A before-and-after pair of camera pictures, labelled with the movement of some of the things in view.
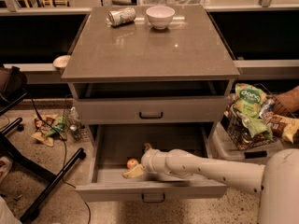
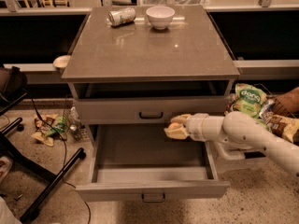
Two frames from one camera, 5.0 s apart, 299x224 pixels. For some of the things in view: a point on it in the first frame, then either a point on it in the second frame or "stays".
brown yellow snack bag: (282, 126) stays
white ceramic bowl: (160, 16) stays
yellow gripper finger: (136, 171) to (178, 133)
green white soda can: (121, 16) stays
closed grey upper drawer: (149, 110) stays
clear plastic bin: (220, 147) stays
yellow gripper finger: (147, 147) to (180, 119)
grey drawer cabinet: (150, 65) stays
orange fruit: (132, 162) to (174, 125)
